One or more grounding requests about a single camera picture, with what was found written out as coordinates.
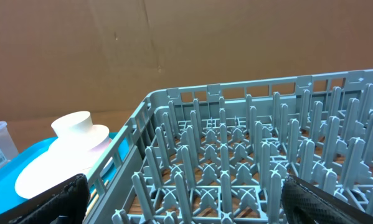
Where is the white round plate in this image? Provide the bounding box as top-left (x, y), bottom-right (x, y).
top-left (14, 144), bottom-right (108, 199)

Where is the pink bowl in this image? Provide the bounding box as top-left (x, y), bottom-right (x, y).
top-left (49, 124), bottom-right (110, 151)

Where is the teal serving tray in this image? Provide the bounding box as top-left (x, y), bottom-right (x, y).
top-left (0, 137), bottom-right (132, 214)

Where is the grey dishwasher rack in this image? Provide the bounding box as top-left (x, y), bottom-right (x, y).
top-left (84, 69), bottom-right (373, 223)

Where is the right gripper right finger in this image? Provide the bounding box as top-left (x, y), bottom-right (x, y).
top-left (281, 175), bottom-right (373, 224)

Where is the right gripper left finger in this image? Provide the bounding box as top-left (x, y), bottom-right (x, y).
top-left (0, 174), bottom-right (90, 224)

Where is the white cup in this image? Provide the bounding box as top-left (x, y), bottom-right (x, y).
top-left (51, 111), bottom-right (93, 138)

